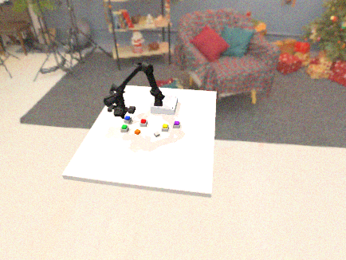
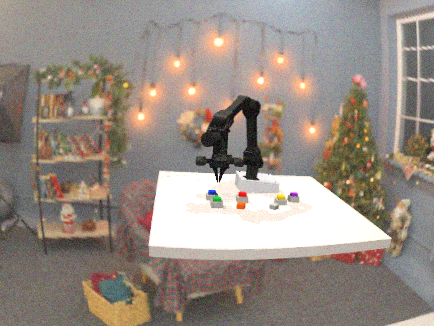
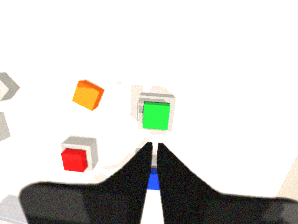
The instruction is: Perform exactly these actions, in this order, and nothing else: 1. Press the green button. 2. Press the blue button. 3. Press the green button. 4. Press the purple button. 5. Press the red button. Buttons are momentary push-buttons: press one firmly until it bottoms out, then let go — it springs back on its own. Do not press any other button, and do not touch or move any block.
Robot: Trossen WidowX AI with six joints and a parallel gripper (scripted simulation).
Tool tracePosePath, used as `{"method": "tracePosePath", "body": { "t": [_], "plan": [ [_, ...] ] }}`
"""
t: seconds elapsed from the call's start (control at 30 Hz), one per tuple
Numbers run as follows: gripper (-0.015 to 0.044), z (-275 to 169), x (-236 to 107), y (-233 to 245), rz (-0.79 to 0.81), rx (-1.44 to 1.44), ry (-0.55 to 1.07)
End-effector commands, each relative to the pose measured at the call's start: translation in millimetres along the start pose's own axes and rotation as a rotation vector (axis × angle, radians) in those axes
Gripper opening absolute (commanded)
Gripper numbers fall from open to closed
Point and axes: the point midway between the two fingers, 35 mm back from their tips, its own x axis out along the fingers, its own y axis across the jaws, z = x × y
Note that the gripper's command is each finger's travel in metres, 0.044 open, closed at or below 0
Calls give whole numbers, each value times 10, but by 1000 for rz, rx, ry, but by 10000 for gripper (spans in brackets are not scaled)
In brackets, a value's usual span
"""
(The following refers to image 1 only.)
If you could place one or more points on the purple button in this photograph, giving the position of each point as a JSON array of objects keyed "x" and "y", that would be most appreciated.
[{"x": 176, "y": 124}]

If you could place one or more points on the green button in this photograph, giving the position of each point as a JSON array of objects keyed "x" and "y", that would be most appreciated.
[{"x": 124, "y": 128}]

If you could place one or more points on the blue button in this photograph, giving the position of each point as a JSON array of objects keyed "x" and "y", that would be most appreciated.
[{"x": 127, "y": 120}]

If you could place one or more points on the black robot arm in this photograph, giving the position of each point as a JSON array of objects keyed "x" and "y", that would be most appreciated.
[{"x": 120, "y": 84}]

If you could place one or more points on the red button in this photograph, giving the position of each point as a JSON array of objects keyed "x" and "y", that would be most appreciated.
[{"x": 143, "y": 123}]

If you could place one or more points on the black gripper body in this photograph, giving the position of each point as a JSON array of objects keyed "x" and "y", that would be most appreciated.
[{"x": 130, "y": 110}]

